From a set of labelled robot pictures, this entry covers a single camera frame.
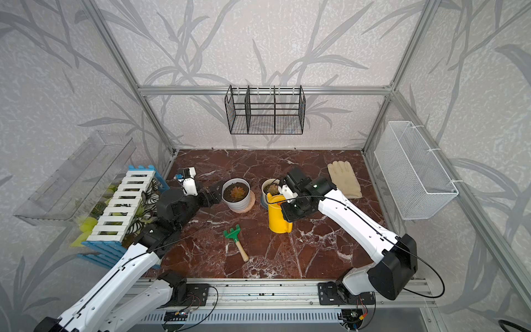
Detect yellow plastic watering can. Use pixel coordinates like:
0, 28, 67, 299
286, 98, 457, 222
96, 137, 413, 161
266, 193, 293, 234

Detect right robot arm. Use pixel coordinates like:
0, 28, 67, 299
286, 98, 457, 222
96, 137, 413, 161
279, 167, 418, 302

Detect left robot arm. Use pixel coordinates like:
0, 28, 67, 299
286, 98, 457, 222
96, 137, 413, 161
35, 181, 223, 331

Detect white pot orange succulent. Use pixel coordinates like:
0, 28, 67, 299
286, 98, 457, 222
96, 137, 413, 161
222, 178, 251, 205

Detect cream pot pink succulent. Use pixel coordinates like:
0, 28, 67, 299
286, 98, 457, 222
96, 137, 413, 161
261, 178, 280, 208

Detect cream gardening glove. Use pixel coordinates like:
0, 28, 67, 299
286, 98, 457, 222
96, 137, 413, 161
327, 161, 362, 199

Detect pink saucer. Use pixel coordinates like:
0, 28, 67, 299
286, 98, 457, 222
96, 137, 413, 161
227, 191, 256, 214

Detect artificial leafy plants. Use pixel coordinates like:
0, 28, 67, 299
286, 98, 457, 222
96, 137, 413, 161
71, 178, 160, 248

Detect white and blue picket crate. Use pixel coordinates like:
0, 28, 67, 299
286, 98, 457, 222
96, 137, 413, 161
72, 165, 169, 269

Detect white mesh basket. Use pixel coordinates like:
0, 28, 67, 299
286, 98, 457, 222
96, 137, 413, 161
374, 121, 459, 220

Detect clear acrylic shelf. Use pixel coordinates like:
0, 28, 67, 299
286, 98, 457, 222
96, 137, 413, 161
13, 131, 136, 227

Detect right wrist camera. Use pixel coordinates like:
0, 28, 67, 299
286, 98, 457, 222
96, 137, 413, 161
278, 184, 299, 203

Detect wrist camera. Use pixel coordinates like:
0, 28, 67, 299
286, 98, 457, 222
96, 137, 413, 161
174, 167, 198, 196
278, 184, 299, 203

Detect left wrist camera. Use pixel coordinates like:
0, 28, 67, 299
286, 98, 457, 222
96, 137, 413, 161
174, 167, 198, 196

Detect green toy rake wooden handle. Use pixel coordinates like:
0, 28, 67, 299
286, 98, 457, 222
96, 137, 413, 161
223, 224, 249, 262

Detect black wire basket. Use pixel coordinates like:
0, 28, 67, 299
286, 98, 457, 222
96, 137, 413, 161
224, 86, 306, 136

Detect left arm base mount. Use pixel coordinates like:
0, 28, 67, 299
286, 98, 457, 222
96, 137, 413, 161
162, 284, 210, 308

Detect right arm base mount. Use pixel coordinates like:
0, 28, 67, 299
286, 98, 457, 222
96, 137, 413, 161
317, 282, 376, 306

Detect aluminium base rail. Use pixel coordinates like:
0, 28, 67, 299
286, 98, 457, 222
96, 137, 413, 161
86, 277, 437, 311

